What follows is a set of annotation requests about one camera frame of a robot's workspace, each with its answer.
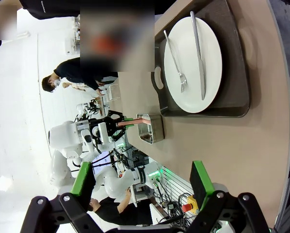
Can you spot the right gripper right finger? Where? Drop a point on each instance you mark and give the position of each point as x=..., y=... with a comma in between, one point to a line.
x=227, y=213

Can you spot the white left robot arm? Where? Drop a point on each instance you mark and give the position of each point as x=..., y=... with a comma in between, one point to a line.
x=62, y=136

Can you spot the silver fork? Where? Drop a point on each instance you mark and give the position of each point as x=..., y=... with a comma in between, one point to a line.
x=182, y=77

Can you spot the yellow emergency stop button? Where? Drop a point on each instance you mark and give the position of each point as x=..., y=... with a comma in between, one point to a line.
x=187, y=207

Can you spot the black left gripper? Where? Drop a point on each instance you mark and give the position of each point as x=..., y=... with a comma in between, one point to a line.
x=111, y=128

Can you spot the small white sensor box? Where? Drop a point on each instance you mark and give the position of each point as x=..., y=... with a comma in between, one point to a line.
x=103, y=132

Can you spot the silver table knife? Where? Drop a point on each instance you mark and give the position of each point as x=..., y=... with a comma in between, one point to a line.
x=202, y=77

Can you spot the masked person in black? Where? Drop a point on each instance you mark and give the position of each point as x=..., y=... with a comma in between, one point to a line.
x=74, y=70

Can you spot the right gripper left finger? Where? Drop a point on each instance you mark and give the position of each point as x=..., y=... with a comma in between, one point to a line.
x=62, y=213

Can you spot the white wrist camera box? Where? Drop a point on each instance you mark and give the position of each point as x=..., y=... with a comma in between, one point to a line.
x=87, y=138

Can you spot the person in black t-shirt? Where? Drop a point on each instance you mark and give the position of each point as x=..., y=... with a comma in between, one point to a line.
x=62, y=9

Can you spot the white round plate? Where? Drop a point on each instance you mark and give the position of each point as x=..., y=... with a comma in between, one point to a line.
x=186, y=43

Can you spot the dark brown serving tray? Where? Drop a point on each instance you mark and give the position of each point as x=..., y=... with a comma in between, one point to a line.
x=232, y=72

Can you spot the rectangular steel tray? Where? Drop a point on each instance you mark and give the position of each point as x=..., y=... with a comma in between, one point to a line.
x=156, y=131

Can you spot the seated operator in black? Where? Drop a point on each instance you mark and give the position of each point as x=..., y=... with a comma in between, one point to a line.
x=116, y=213

